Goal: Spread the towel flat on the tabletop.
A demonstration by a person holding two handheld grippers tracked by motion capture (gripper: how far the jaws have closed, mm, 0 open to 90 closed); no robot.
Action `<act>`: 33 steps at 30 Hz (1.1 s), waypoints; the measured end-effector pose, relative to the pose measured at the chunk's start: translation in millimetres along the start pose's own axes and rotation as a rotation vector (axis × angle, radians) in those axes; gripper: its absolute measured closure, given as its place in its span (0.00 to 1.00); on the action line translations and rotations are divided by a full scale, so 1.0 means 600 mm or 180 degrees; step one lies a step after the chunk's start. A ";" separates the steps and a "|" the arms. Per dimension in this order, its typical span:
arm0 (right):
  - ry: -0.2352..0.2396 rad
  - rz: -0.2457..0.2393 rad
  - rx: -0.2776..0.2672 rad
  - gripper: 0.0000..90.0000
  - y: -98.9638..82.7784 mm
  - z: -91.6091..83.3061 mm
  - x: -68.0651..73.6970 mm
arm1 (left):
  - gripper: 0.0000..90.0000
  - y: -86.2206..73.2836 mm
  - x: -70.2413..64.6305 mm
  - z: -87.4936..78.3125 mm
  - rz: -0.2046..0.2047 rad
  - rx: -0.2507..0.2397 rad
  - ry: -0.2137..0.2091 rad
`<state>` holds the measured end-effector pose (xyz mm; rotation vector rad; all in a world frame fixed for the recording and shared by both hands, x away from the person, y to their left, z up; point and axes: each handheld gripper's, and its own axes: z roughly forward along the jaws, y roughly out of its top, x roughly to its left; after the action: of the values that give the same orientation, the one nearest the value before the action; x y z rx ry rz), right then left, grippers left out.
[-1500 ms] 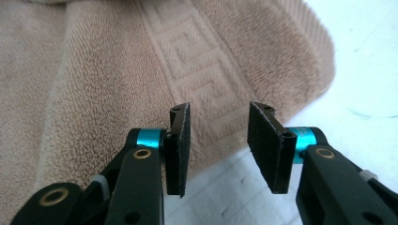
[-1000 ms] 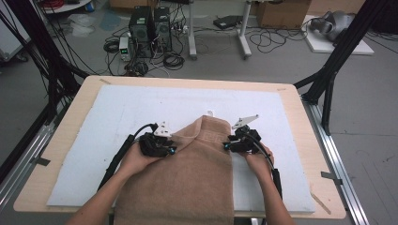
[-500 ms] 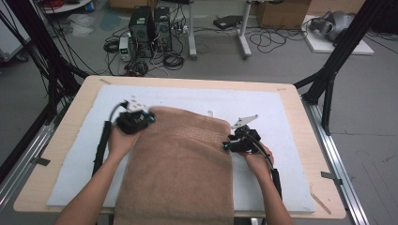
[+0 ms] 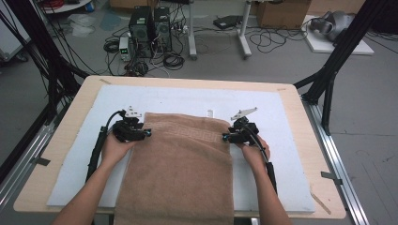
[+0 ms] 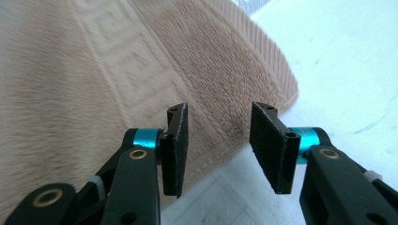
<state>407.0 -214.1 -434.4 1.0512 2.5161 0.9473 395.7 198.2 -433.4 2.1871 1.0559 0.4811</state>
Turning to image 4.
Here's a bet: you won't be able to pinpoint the loose black floor cables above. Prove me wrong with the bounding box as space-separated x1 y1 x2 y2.
249 26 309 54

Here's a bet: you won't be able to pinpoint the small black computer tower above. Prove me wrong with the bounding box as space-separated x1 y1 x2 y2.
153 7 173 53

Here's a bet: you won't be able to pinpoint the person's right hand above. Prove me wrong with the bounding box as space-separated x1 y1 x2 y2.
236 137 270 173

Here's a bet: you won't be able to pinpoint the white power supply unit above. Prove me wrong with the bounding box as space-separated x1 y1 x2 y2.
118 37 131 62

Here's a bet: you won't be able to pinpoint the white floor board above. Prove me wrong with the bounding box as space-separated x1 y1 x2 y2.
301 14 375 56

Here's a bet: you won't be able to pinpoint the grey rounded machine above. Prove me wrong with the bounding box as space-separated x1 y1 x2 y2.
309 10 356 42

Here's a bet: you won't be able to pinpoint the large black computer tower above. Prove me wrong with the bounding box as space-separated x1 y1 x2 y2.
129 5 154 59

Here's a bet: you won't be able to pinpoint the left hand-held gripper cable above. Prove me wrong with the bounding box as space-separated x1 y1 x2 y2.
85 109 126 184

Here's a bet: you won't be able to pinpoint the clear plastic bag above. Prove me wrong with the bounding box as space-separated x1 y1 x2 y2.
67 13 97 38

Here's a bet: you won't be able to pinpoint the person's left hand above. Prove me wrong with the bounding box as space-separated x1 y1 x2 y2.
100 132 139 170

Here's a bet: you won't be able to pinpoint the grey metal bracket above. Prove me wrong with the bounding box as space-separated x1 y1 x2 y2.
321 171 344 186

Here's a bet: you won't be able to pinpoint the brown towel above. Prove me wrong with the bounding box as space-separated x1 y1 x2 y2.
114 109 236 225

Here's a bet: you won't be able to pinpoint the white foam mat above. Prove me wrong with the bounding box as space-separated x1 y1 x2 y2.
46 84 316 214

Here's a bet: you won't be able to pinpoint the thin wooden stick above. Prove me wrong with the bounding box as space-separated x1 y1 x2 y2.
309 190 332 216

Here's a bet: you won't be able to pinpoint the aluminium rail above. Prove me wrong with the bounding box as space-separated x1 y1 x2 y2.
0 93 74 214
301 97 370 225

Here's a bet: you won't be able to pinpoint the right hand-held gripper cable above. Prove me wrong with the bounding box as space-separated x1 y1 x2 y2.
247 125 278 195

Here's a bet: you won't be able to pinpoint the small coiled black cable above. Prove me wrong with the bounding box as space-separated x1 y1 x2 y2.
102 38 120 54

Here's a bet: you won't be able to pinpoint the tangled cable bundle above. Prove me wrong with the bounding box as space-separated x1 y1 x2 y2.
125 60 149 78

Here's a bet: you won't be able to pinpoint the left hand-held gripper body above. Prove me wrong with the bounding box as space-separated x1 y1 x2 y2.
112 105 145 143

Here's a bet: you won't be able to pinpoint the black frame with cables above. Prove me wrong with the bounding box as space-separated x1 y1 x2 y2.
0 0 90 126

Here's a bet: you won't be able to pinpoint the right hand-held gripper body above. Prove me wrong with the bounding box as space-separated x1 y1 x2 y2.
230 107 260 146

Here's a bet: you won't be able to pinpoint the black frame strut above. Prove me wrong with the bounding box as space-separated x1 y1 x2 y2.
293 0 392 136

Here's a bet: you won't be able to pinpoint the white round table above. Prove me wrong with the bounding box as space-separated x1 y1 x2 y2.
40 0 95 15

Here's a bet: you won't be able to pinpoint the hand-held gripper cable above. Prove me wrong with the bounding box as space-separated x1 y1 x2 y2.
85 109 126 184
247 125 278 195

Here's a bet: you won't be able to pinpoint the black flat device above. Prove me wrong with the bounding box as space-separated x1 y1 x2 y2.
213 14 243 31

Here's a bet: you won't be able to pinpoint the white desk legs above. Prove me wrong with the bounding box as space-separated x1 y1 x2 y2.
187 0 253 61

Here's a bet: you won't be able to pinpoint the large cardboard box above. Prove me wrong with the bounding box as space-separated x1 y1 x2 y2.
256 0 313 30

